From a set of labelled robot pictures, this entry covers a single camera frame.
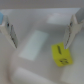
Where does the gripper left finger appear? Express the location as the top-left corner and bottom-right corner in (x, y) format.
(0, 11), (19, 49)

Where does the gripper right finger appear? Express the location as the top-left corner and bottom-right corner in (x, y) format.
(63, 8), (84, 50)

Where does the yellow block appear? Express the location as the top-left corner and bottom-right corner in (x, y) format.
(50, 42), (73, 68)

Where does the white plastic box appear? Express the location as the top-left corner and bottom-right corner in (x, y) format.
(0, 7), (84, 84)

